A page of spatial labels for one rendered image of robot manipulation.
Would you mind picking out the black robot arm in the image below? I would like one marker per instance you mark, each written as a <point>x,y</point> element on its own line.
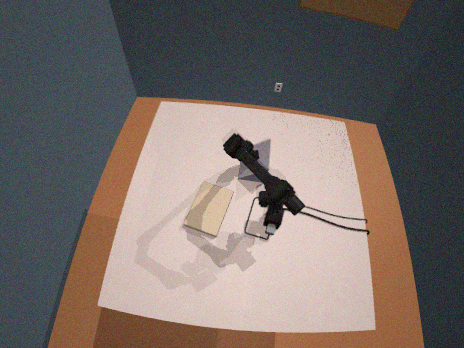
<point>277,190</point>

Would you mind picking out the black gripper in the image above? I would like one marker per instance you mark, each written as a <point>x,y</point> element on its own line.
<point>273,215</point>

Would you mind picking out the tan wooden block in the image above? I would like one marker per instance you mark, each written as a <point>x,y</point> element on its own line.
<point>208,211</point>

